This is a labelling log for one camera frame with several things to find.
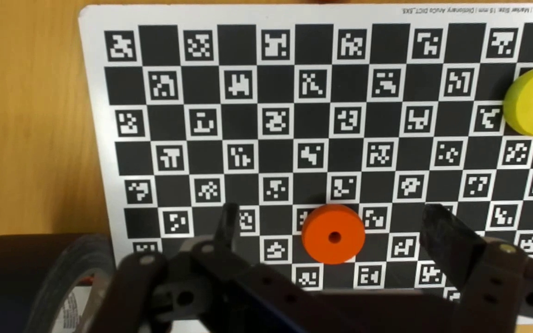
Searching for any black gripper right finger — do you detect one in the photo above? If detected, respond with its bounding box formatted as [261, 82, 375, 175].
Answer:
[364, 206, 533, 333]

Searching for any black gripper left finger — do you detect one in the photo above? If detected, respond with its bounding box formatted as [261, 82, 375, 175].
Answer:
[87, 202, 355, 333]

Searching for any orange disc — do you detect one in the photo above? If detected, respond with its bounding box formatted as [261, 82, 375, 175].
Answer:
[299, 204, 366, 267]

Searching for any yellow disc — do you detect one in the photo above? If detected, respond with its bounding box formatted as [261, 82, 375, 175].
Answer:
[501, 65, 533, 139]

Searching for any black tape roll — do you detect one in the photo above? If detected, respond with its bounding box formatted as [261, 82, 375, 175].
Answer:
[0, 232, 120, 333]

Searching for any black white marker calibration board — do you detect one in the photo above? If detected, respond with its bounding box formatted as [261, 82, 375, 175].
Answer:
[77, 4, 533, 312]

